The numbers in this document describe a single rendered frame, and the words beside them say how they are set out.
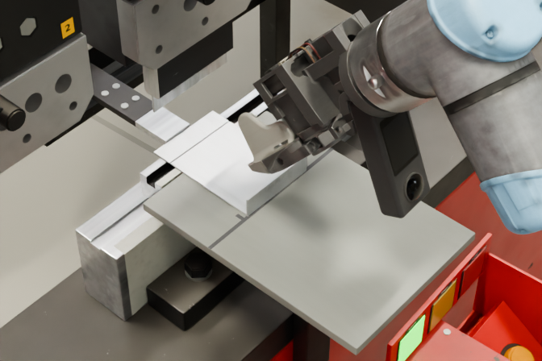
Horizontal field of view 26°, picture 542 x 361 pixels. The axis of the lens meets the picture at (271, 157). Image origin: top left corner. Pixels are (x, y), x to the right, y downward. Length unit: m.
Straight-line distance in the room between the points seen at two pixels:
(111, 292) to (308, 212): 0.22
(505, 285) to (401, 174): 0.42
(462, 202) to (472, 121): 0.60
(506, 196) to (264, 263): 0.30
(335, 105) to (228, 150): 0.22
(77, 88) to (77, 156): 1.72
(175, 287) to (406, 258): 0.24
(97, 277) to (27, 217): 1.36
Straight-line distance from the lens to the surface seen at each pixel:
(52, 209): 2.55
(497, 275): 1.38
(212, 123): 1.21
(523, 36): 0.83
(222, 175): 1.15
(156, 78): 1.08
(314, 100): 0.97
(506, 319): 1.39
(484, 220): 1.54
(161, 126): 1.21
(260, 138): 1.05
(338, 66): 0.95
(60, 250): 2.47
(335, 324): 1.03
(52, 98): 0.93
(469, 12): 0.81
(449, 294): 1.30
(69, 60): 0.92
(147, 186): 1.17
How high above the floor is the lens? 1.81
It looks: 44 degrees down
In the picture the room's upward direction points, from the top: straight up
